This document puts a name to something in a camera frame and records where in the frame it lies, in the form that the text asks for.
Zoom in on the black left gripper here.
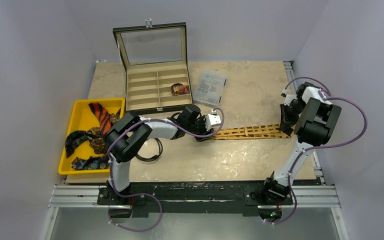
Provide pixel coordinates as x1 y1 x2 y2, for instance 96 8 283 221
185 115 213 142

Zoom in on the cream insect print tie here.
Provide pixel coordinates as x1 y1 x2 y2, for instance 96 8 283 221
212 124 291 140

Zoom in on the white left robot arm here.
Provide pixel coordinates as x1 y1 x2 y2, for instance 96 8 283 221
104 104 224 205

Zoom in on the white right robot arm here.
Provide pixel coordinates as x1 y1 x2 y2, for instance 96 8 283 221
257 82 342 204

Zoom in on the rolled colourful tie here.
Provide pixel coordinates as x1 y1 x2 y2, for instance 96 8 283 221
170 83 190 96

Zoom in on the clear plastic organiser box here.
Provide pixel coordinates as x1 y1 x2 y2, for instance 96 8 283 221
192 70 227 107

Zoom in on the black compartment tie box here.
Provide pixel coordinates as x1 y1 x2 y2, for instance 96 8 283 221
112 18 193 115

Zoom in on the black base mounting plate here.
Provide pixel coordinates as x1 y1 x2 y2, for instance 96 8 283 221
97 180 293 219

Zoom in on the orange navy striped tie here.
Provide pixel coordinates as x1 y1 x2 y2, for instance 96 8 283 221
88 102 113 136

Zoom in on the grey floral tie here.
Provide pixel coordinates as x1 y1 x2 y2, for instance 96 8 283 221
88 109 121 155

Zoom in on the dark patterned tie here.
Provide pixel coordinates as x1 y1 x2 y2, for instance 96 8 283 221
64 127 109 171

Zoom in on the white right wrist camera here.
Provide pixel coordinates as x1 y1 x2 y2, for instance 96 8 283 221
281 92 297 107

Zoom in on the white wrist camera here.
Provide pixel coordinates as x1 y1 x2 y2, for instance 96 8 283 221
281 92 297 107
204 108 222 131

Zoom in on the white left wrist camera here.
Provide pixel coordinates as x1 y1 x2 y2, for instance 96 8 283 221
204 108 222 131

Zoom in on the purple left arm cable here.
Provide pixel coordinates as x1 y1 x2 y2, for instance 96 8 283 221
106 107 225 233

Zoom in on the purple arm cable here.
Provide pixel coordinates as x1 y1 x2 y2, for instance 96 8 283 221
106 107 225 233
263 76 368 226

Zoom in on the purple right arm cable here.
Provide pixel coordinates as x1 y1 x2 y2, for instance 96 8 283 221
263 76 368 226

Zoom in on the black coiled cable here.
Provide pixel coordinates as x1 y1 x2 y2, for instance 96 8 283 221
134 112 183 163

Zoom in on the aluminium frame rail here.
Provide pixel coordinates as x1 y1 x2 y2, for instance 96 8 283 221
40 60 348 240

